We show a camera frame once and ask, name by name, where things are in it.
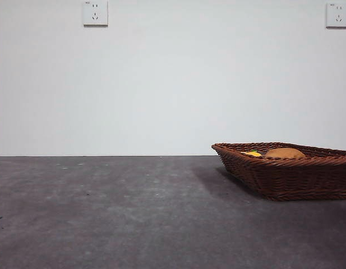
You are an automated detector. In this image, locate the brown potato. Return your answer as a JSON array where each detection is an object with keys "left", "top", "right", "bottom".
[{"left": 264, "top": 147, "right": 307, "bottom": 160}]

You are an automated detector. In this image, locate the brown woven wicker basket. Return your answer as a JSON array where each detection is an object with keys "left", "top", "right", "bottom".
[{"left": 211, "top": 142, "right": 346, "bottom": 202}]

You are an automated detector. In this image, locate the white wall socket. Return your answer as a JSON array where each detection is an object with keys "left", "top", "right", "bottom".
[
  {"left": 82, "top": 0, "right": 109, "bottom": 28},
  {"left": 325, "top": 2, "right": 346, "bottom": 29}
]

